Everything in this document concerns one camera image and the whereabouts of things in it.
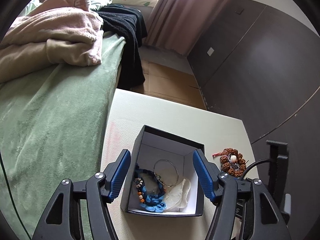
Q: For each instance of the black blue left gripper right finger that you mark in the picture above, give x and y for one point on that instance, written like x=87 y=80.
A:
x=260 y=219

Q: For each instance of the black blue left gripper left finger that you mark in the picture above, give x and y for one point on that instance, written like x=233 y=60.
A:
x=61 y=218

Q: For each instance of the black jewelry box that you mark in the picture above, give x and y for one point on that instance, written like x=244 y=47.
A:
x=143 y=194

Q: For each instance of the silver bangle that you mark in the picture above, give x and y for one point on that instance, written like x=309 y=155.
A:
x=166 y=172

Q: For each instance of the green bed sheet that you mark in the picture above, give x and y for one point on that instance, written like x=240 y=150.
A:
x=52 y=127

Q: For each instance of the flattened cardboard on floor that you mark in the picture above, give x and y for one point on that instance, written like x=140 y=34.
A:
x=170 y=84

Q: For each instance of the pink curtain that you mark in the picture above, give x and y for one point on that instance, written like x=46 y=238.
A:
x=177 y=24

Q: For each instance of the pink beige blanket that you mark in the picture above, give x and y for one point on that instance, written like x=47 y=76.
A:
x=57 y=31

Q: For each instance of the black knitted cloth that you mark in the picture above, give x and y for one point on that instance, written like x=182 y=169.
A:
x=129 y=23

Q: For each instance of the white wall socket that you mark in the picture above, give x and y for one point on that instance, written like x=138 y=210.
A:
x=210 y=51

